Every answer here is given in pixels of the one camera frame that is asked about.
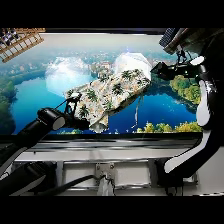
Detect palm print shorts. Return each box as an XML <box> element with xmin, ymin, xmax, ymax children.
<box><xmin>63</xmin><ymin>68</ymin><xmax>152</xmax><ymax>133</ymax></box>

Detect heap of clothes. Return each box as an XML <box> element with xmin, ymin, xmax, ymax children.
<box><xmin>158</xmin><ymin>27</ymin><xmax>201</xmax><ymax>56</ymax></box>

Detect silver frame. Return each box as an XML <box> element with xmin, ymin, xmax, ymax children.
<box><xmin>0</xmin><ymin>133</ymin><xmax>224</xmax><ymax>197</ymax></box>

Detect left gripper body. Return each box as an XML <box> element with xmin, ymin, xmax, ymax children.
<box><xmin>64</xmin><ymin>113</ymin><xmax>91</xmax><ymax>131</ymax></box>

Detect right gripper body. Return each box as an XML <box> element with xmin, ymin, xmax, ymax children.
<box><xmin>150</xmin><ymin>61</ymin><xmax>175</xmax><ymax>82</ymax></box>

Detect black cable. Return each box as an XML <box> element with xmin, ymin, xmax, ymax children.
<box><xmin>35</xmin><ymin>174</ymin><xmax>98</xmax><ymax>197</ymax></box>

